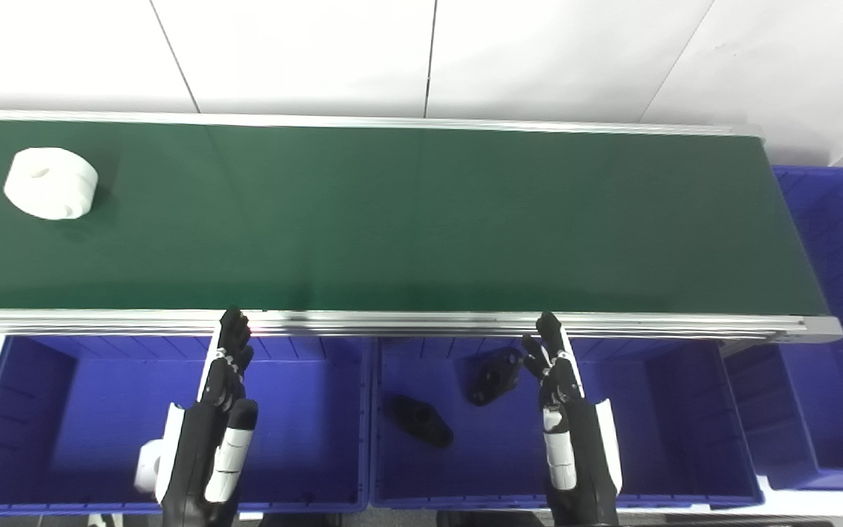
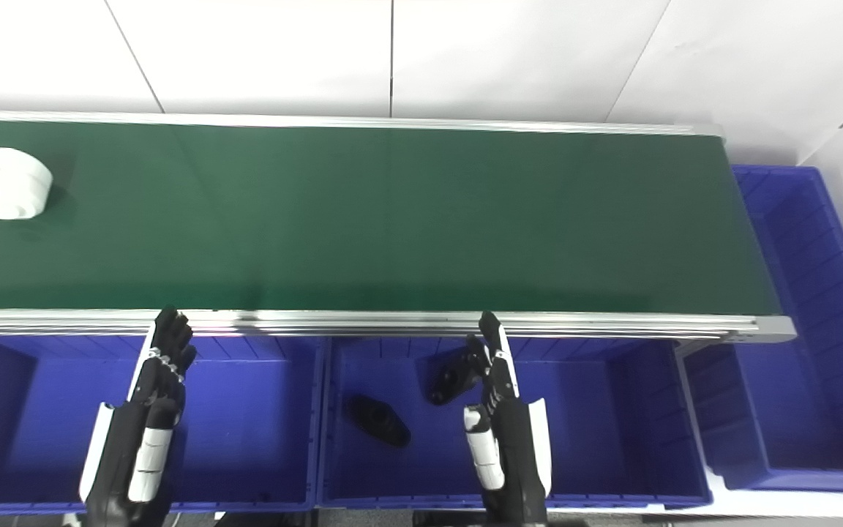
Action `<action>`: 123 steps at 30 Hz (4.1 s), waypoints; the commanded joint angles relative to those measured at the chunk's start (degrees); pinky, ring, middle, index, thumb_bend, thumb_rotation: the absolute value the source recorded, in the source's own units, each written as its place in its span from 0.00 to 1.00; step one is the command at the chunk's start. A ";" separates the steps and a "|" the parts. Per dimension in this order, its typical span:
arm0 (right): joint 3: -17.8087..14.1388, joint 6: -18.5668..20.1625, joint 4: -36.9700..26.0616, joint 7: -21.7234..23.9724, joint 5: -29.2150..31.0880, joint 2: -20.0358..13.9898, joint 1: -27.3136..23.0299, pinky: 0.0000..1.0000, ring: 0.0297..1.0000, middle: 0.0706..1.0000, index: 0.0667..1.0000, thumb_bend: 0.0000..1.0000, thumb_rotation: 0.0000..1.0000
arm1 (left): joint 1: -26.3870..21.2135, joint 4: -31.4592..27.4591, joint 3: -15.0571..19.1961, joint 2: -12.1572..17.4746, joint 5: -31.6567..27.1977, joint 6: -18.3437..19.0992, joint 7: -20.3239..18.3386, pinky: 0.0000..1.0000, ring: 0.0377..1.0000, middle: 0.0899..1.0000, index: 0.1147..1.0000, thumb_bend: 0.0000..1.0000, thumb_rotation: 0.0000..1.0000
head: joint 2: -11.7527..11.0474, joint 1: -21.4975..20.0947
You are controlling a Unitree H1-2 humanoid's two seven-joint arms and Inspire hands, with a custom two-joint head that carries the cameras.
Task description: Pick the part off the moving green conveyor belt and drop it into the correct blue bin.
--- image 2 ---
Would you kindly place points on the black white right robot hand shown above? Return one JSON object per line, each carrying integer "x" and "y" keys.
{"x": 509, "y": 439}

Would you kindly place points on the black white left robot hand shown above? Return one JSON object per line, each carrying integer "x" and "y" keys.
{"x": 145, "y": 410}

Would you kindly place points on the black elongated plastic part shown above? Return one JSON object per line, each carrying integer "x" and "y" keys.
{"x": 379, "y": 422}
{"x": 447, "y": 380}

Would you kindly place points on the white cylindrical plastic part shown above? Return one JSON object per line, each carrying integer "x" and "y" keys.
{"x": 3, "y": 183}

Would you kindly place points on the large blue plastic bin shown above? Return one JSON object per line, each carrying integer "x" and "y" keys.
{"x": 795, "y": 380}

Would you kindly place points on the green conveyor belt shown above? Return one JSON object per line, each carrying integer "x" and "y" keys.
{"x": 392, "y": 320}
{"x": 392, "y": 219}

